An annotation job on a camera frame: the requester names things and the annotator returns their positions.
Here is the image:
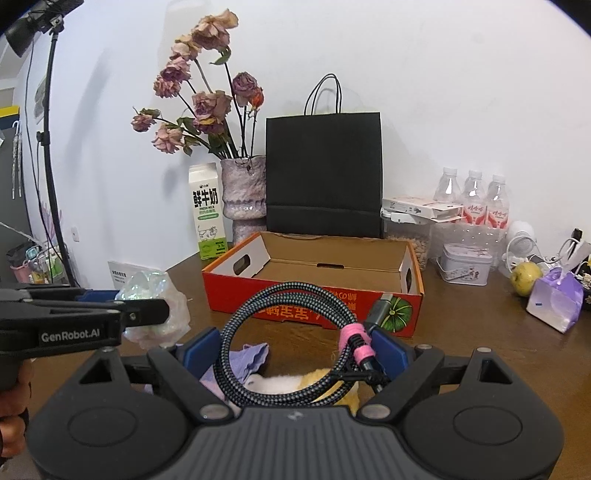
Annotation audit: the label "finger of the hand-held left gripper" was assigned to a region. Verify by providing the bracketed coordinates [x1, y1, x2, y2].
[32, 298, 171, 329]
[0, 287, 126, 304]

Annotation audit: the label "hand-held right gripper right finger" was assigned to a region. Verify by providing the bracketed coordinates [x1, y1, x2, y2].
[359, 329, 513, 422]

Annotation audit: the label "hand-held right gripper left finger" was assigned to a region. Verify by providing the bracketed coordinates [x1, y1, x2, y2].
[76, 327, 237, 422]

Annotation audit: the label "braided charging cable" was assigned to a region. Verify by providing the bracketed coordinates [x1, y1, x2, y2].
[221, 282, 393, 407]

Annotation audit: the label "iridescent clear plastic bag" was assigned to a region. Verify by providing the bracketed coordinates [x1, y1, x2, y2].
[115, 271, 191, 350]

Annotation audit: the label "red cardboard box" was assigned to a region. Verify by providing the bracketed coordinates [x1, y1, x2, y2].
[202, 232, 424, 340]

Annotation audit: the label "person's left hand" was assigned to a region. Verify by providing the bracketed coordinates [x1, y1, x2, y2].
[0, 360, 34, 457]

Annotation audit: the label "white labelled box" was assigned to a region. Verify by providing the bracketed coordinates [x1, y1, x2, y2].
[107, 260, 169, 296]

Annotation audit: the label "lilac cloth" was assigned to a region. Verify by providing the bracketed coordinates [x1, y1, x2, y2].
[198, 342, 270, 398]

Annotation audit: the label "cluttered storage cart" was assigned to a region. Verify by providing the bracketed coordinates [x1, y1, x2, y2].
[6, 240, 71, 286]

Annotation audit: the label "yellow white plush toy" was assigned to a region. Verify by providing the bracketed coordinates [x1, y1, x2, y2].
[245, 367, 361, 416]

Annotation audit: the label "white green milk carton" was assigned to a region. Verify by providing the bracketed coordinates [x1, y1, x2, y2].
[188, 162, 229, 261]

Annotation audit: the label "small printed tin box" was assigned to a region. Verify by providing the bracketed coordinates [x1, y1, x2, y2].
[436, 243, 494, 286]

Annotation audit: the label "clear plastic food container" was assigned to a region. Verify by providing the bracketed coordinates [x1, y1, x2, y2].
[381, 211, 434, 273]

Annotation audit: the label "flat white pink box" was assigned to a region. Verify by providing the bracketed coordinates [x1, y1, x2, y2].
[381, 196, 465, 222]

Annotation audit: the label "yellow-green apple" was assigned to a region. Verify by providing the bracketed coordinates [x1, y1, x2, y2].
[510, 261, 544, 297]

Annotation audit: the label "mottled purple vase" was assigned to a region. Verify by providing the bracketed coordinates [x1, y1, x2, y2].
[220, 155, 269, 246]

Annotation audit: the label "white hanging clips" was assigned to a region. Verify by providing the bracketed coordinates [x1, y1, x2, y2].
[11, 121, 24, 200]

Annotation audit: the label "black light stand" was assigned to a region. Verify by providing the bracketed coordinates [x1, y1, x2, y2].
[36, 18, 78, 288]

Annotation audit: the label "purple white carton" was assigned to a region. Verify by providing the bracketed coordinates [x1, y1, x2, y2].
[526, 267, 585, 334]

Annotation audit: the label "clear water bottle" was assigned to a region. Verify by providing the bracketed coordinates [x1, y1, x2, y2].
[434, 167, 463, 259]

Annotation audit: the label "small white desk fan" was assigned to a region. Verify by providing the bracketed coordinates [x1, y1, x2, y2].
[505, 220, 539, 274]

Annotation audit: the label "red label water bottle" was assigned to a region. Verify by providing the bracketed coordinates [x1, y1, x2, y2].
[485, 174, 510, 252]
[462, 170, 486, 250]

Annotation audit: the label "black paper bag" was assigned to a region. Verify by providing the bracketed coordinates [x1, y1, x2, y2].
[265, 74, 385, 239]

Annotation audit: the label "dried rose bouquet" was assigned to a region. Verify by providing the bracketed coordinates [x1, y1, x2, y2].
[130, 8, 265, 160]

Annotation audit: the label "black studio light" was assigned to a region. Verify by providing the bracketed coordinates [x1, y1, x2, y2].
[4, 0, 85, 57]

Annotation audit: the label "white cable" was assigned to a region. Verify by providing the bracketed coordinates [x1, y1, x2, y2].
[536, 236, 581, 274]

